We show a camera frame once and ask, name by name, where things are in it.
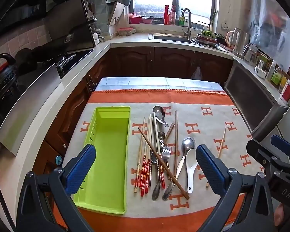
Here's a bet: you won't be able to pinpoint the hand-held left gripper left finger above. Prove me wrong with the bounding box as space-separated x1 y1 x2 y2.
16 144 97 232

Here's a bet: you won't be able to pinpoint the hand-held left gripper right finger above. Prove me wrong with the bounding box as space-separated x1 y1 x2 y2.
196 144 275 232

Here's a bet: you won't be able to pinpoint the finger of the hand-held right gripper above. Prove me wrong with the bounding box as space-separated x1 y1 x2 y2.
246 139 281 173
270 135 290 159

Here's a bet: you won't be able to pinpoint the white ceramic spoon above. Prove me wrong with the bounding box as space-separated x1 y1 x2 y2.
185 149 199 194

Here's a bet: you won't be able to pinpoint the green plastic utensil tray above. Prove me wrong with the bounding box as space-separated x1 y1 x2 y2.
72 106 131 215

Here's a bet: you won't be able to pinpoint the large steel spoon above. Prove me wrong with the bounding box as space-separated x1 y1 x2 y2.
162 137 196 200

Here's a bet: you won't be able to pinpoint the steel fork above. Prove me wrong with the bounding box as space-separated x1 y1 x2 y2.
159 144 172 189

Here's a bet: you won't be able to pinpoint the small steel spoon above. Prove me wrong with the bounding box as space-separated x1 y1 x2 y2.
157 131 166 150

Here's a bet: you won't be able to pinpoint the long steel spoon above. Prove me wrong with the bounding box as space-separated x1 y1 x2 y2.
151 126 163 201

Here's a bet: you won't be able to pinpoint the cream chopstick with patterned end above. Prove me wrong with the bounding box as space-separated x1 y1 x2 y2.
134 117 145 194

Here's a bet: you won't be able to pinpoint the small silver spoons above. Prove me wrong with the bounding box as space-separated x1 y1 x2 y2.
153 112 166 189

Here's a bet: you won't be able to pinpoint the person's right hand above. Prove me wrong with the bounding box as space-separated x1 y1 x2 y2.
274 202 286 226

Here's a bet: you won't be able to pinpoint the orange and grey printed blanket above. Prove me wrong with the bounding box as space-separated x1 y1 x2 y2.
47 89 266 232

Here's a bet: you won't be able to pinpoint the white bottle with red label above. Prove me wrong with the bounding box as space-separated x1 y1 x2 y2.
279 78 290 104

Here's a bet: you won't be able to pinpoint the grey built-in appliance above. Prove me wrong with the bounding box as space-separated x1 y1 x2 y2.
223 60 289 139

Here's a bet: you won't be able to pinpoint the bottle with green label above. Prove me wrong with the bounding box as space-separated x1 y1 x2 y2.
271 66 284 86

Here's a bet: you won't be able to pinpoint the small white bowl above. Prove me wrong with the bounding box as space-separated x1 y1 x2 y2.
254 66 267 79

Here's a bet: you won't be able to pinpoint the steel splash guard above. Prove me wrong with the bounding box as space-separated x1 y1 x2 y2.
0 64 62 156

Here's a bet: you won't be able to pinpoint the hanging plastic bag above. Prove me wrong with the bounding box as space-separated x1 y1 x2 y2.
190 64 203 80

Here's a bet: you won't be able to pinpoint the light blue table cover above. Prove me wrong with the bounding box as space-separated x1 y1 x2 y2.
97 77 221 92

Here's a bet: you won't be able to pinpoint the black gas stove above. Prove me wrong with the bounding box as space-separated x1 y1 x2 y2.
55 49 95 79

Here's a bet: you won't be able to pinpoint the black pressure cooker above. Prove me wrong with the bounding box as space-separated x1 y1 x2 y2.
0 53 18 128

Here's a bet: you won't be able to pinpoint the white electric kettle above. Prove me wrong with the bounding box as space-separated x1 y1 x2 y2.
226 27 242 51

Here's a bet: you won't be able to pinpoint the brown wooden kitchen cabinets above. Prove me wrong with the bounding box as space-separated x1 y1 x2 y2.
32 46 234 174

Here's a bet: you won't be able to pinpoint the steel basin with greens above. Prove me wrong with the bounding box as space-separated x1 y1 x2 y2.
196 30 220 46

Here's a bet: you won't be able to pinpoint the stack of white bowls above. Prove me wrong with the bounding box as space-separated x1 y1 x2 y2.
92 28 105 45

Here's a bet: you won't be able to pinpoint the white kitchen countertop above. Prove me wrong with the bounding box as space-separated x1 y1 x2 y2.
0 30 290 199

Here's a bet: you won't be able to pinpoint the steel kitchen sink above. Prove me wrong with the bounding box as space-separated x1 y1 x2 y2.
148 32 196 43

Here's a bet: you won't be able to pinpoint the food container with red lid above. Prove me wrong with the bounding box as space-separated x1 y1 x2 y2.
118 27 133 36

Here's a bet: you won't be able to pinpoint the steel kitchen faucet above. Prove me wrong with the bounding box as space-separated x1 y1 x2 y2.
181 8 192 38

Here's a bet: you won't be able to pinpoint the pink bottle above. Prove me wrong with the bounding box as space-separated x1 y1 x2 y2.
170 5 177 25

